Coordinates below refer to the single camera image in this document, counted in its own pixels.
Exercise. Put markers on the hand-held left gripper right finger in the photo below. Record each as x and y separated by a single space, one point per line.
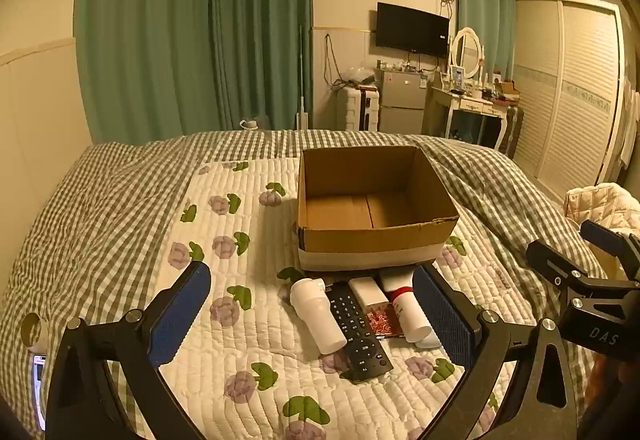
445 315

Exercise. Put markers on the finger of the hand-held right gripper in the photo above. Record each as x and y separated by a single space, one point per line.
550 262
602 234

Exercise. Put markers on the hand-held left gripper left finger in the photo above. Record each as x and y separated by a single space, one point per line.
181 315

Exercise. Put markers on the white tube with red band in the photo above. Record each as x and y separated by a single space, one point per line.
407 310

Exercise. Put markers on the red patterned box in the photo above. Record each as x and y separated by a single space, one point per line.
384 322

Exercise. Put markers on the small white box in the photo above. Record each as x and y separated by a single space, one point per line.
367 292

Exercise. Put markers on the black remote control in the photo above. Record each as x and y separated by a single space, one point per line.
357 335

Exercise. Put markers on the brown cardboard box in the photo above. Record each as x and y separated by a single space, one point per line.
372 240

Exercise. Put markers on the white plastic bottle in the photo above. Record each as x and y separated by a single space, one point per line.
320 317

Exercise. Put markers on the cream quilted cloth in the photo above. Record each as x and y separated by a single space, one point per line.
602 205

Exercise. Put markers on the floral quilted mat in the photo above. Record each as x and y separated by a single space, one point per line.
250 245

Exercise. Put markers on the green checked blanket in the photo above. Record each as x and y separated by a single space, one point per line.
100 200

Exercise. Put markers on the white tape roll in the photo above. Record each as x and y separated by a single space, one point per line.
35 331

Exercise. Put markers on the white louvred wardrobe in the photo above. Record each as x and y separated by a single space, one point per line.
570 90

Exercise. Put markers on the smartphone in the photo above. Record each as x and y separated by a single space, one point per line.
38 382

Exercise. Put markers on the white dressing table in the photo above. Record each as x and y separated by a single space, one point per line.
470 106

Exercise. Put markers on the white cup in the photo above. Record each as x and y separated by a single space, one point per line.
248 124

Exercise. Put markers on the grey small fridge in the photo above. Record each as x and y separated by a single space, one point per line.
401 100

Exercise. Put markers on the white oval mirror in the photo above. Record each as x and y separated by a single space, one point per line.
467 49

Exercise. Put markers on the narrow green curtain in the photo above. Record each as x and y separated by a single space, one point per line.
482 10

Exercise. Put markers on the clear plastic bag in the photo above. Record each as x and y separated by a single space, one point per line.
357 76

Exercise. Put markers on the white mop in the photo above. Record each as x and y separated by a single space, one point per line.
302 85

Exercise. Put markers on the wide green curtain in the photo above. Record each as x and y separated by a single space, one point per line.
145 35

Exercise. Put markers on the black wall television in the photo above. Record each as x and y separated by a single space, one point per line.
412 29

